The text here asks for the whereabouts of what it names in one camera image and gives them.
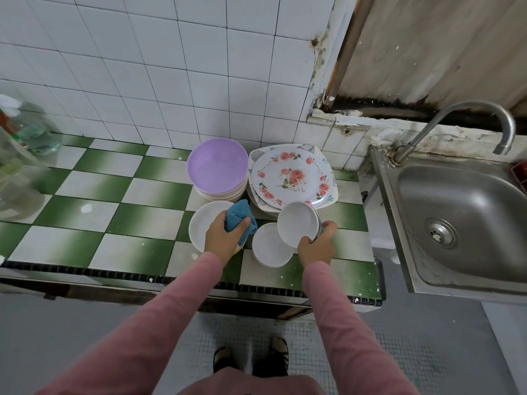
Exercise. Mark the person's left hand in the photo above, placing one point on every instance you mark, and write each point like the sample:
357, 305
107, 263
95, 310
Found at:
222, 240

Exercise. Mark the person's right hand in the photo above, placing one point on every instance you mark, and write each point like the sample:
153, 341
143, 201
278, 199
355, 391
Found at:
317, 247

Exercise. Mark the blue cleaning cloth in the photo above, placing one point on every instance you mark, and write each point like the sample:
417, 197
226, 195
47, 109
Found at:
240, 216

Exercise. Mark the floral plate stack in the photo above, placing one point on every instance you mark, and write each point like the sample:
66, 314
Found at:
259, 211

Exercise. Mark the stack of white saucers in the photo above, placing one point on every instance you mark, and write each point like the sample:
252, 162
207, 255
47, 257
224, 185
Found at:
270, 249

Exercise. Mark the purple plastic bowl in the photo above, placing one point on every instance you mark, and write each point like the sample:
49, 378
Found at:
217, 167

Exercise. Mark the person's left forearm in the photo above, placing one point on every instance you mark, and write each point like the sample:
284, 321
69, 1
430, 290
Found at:
140, 341

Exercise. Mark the person's right forearm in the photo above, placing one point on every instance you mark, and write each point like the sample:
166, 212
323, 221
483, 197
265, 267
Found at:
362, 341

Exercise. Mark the person's right leg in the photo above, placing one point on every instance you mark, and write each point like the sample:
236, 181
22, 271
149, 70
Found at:
278, 355

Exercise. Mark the person's leg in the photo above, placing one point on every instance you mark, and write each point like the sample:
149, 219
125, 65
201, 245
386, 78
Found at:
278, 355
223, 358

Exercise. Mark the green checkered tile countertop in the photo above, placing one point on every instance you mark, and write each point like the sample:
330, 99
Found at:
107, 218

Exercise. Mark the person's left leg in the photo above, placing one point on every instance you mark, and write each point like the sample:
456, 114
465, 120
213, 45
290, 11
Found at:
223, 358

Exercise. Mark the stainless steel sink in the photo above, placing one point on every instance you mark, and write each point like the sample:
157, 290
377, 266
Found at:
469, 226

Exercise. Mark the chrome faucet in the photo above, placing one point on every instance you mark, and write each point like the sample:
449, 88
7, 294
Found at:
457, 109

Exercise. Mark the large clear plastic bottle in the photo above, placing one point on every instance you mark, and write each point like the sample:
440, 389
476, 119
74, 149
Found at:
16, 185

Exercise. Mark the red plastic cutlery cup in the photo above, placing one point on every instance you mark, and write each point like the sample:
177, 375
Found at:
521, 172

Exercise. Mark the weathered wooden board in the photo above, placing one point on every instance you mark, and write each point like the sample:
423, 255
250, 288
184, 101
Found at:
436, 45

